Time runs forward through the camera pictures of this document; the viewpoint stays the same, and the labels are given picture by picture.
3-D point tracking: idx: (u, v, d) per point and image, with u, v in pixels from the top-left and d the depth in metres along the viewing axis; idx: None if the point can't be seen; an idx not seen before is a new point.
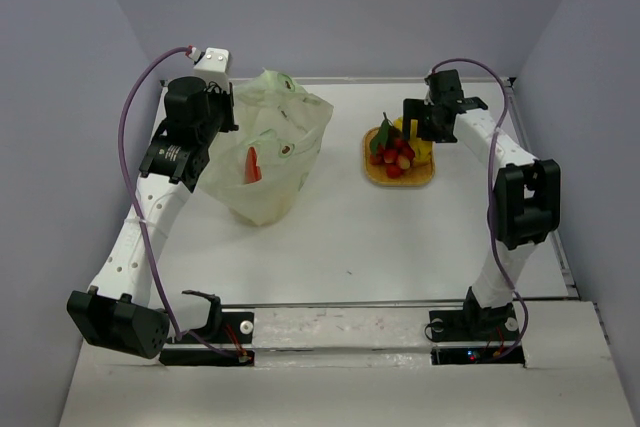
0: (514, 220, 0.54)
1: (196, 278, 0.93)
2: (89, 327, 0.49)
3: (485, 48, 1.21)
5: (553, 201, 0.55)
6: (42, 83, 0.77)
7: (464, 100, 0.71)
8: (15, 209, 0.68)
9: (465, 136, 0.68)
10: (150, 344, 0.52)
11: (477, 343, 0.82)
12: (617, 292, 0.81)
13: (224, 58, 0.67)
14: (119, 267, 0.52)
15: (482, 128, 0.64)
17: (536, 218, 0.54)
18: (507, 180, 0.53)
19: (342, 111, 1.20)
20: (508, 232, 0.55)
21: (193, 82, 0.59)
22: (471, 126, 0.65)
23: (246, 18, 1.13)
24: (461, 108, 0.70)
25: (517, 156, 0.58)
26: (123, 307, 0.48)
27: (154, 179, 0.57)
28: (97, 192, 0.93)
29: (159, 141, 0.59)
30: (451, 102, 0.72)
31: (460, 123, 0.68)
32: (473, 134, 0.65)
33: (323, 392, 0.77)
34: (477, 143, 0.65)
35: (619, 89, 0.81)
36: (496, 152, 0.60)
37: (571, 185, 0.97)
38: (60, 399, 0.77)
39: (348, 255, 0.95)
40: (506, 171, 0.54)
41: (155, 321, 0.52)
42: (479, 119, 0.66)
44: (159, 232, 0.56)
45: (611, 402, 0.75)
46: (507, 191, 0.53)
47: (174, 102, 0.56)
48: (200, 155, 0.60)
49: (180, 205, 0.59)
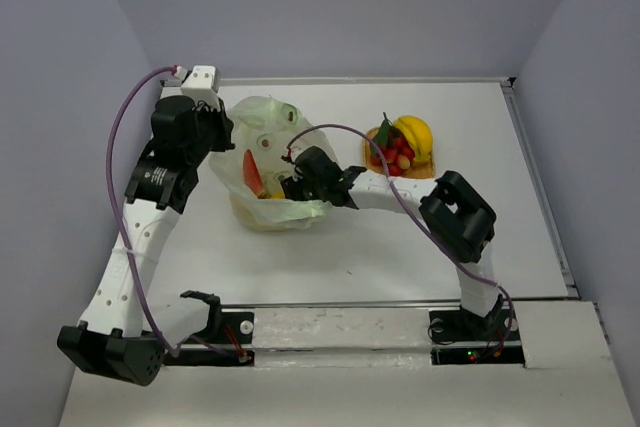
0: (465, 237, 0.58)
1: (195, 278, 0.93)
2: (83, 362, 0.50)
3: (486, 48, 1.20)
5: (476, 198, 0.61)
6: (41, 86, 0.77)
7: (344, 175, 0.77)
8: (15, 212, 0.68)
9: (367, 201, 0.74)
10: (146, 372, 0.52)
11: (477, 343, 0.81)
12: (617, 294, 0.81)
13: (210, 74, 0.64)
14: (108, 300, 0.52)
15: (378, 187, 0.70)
17: (481, 224, 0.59)
18: (435, 214, 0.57)
19: (343, 110, 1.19)
20: (469, 250, 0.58)
21: (181, 101, 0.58)
22: (367, 189, 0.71)
23: (246, 17, 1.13)
24: (345, 183, 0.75)
25: (421, 188, 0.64)
26: (114, 341, 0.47)
27: (140, 205, 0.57)
28: (98, 194, 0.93)
29: (146, 162, 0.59)
30: (337, 184, 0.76)
31: (357, 193, 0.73)
32: (373, 195, 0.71)
33: (323, 392, 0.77)
34: (380, 200, 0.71)
35: (619, 89, 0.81)
36: (404, 196, 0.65)
37: (574, 185, 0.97)
38: (60, 399, 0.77)
39: (347, 255, 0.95)
40: (427, 206, 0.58)
41: (149, 349, 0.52)
42: (369, 181, 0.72)
44: (149, 260, 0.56)
45: (611, 402, 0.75)
46: (442, 222, 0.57)
47: (162, 122, 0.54)
48: (187, 176, 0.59)
49: (170, 229, 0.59)
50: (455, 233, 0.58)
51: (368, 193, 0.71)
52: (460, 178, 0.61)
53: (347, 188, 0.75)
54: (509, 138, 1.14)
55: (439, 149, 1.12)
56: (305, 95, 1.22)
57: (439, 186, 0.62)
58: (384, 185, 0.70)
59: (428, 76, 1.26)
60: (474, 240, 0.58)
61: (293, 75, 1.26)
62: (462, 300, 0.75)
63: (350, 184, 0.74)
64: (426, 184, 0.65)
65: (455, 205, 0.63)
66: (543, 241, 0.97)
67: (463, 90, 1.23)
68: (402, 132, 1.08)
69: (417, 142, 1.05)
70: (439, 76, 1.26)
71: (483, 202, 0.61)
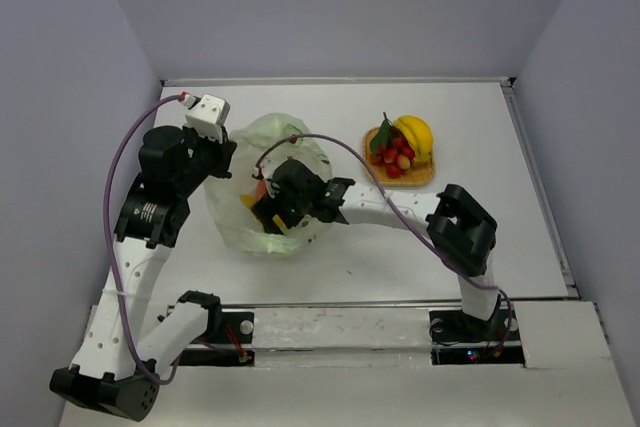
0: (472, 254, 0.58)
1: (195, 279, 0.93)
2: (77, 404, 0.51)
3: (486, 48, 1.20)
5: (478, 210, 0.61)
6: (41, 85, 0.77)
7: (330, 189, 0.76)
8: (15, 212, 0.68)
9: (361, 218, 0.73)
10: (140, 407, 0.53)
11: (477, 343, 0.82)
12: (617, 293, 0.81)
13: (218, 109, 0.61)
14: (100, 343, 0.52)
15: (374, 203, 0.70)
17: (485, 237, 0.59)
18: (444, 235, 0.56)
19: (343, 110, 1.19)
20: (477, 264, 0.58)
21: (171, 134, 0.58)
22: (362, 207, 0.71)
23: (246, 17, 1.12)
24: (333, 197, 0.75)
25: (422, 203, 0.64)
26: (106, 386, 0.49)
27: (130, 244, 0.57)
28: (98, 195, 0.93)
29: (136, 196, 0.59)
30: (322, 199, 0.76)
31: (350, 210, 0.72)
32: (368, 212, 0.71)
33: (323, 392, 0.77)
34: (374, 216, 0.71)
35: (620, 89, 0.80)
36: (405, 213, 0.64)
37: (574, 185, 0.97)
38: (60, 399, 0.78)
39: (348, 256, 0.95)
40: (435, 226, 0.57)
41: (141, 386, 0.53)
42: (361, 197, 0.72)
44: (140, 300, 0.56)
45: (611, 402, 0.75)
46: (450, 240, 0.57)
47: (151, 158, 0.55)
48: (178, 210, 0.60)
49: (160, 264, 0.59)
50: (462, 249, 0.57)
51: (361, 210, 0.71)
52: (464, 192, 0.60)
53: (334, 202, 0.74)
54: (509, 138, 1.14)
55: (439, 149, 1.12)
56: (305, 96, 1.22)
57: (442, 200, 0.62)
58: (380, 200, 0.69)
59: (429, 76, 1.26)
60: (481, 254, 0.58)
61: (293, 75, 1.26)
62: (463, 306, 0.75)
63: (338, 200, 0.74)
64: (427, 199, 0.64)
65: (458, 219, 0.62)
66: (542, 241, 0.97)
67: (463, 90, 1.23)
68: (402, 132, 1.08)
69: (417, 142, 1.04)
70: (440, 76, 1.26)
71: (484, 213, 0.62)
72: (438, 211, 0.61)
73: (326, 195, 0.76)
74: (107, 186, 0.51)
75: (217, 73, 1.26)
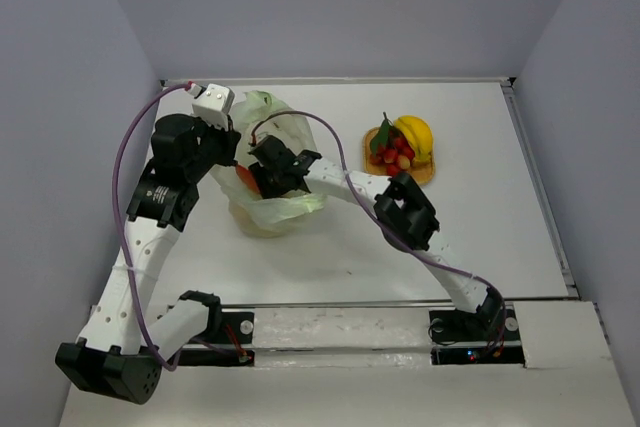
0: (408, 233, 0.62)
1: (195, 278, 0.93)
2: (80, 379, 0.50)
3: (486, 49, 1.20)
5: (420, 196, 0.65)
6: (41, 87, 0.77)
7: (300, 160, 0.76)
8: (16, 212, 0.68)
9: (321, 190, 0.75)
10: (142, 391, 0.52)
11: (477, 343, 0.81)
12: (617, 294, 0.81)
13: (224, 97, 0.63)
14: (107, 317, 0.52)
15: (333, 176, 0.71)
17: (423, 220, 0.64)
18: (388, 213, 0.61)
19: (342, 110, 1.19)
20: (411, 243, 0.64)
21: (183, 121, 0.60)
22: (322, 179, 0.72)
23: (246, 16, 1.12)
24: (302, 168, 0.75)
25: (374, 184, 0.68)
26: (112, 359, 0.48)
27: (142, 223, 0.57)
28: (98, 193, 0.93)
29: (147, 180, 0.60)
30: (291, 166, 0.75)
31: (311, 181, 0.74)
32: (327, 185, 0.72)
33: (322, 392, 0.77)
34: (334, 190, 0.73)
35: (620, 89, 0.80)
36: (359, 191, 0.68)
37: (575, 184, 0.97)
38: (60, 399, 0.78)
39: (348, 255, 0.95)
40: (381, 204, 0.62)
41: (146, 367, 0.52)
42: (324, 170, 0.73)
44: (149, 278, 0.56)
45: (611, 402, 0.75)
46: (391, 218, 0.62)
47: (162, 144, 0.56)
48: (188, 194, 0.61)
49: (170, 247, 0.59)
50: (400, 229, 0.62)
51: (322, 183, 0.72)
52: (410, 179, 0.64)
53: (302, 170, 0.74)
54: (509, 138, 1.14)
55: (439, 149, 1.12)
56: (305, 96, 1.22)
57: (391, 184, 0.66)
58: (338, 175, 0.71)
59: (429, 76, 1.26)
60: (417, 236, 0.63)
61: (293, 74, 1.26)
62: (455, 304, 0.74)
63: (305, 169, 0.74)
64: (380, 181, 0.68)
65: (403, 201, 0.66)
66: (542, 241, 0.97)
67: (463, 90, 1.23)
68: (402, 132, 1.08)
69: (417, 142, 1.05)
70: (440, 77, 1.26)
71: (426, 200, 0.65)
72: (386, 194, 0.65)
73: (294, 164, 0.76)
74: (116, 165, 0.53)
75: (218, 73, 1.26)
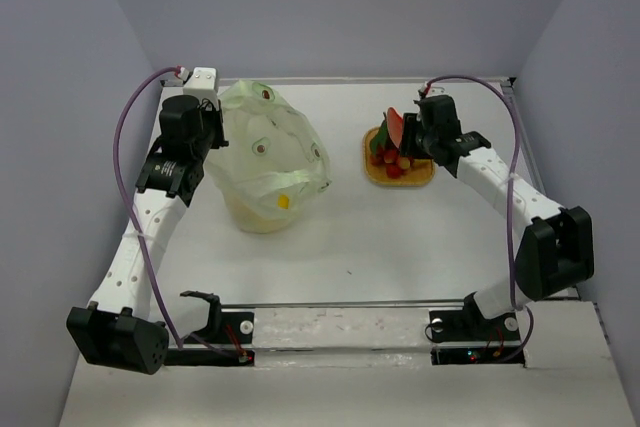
0: (547, 277, 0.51)
1: (196, 278, 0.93)
2: (88, 343, 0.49)
3: (486, 49, 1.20)
5: (586, 250, 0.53)
6: (40, 87, 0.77)
7: (465, 140, 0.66)
8: (17, 210, 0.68)
9: (468, 179, 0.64)
10: (151, 361, 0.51)
11: (476, 343, 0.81)
12: (618, 294, 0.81)
13: (212, 76, 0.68)
14: (118, 282, 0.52)
15: (495, 174, 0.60)
17: (570, 271, 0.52)
18: (539, 241, 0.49)
19: (342, 111, 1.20)
20: (542, 288, 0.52)
21: (188, 100, 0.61)
22: (479, 171, 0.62)
23: (246, 17, 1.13)
24: (463, 146, 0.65)
25: (540, 205, 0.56)
26: (125, 319, 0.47)
27: (150, 194, 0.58)
28: (97, 193, 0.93)
29: (155, 158, 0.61)
30: (450, 141, 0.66)
31: (466, 166, 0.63)
32: (480, 179, 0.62)
33: (321, 392, 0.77)
34: (487, 188, 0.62)
35: (620, 89, 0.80)
36: (516, 203, 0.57)
37: (575, 184, 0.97)
38: (60, 400, 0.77)
39: (348, 255, 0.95)
40: (536, 229, 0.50)
41: (154, 336, 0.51)
42: (486, 162, 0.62)
44: (158, 247, 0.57)
45: (611, 401, 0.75)
46: (540, 250, 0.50)
47: (170, 119, 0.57)
48: (195, 170, 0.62)
49: (177, 219, 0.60)
50: (543, 267, 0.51)
51: (476, 173, 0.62)
52: (587, 222, 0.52)
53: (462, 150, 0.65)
54: (508, 138, 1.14)
55: None
56: (304, 96, 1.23)
57: (560, 215, 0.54)
58: (502, 176, 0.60)
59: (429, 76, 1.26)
60: (553, 283, 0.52)
61: (293, 75, 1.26)
62: (476, 292, 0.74)
63: (464, 151, 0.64)
64: (549, 205, 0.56)
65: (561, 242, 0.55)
66: None
67: (462, 91, 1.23)
68: None
69: None
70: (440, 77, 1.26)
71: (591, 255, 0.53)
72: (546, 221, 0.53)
73: (458, 142, 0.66)
74: (117, 132, 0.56)
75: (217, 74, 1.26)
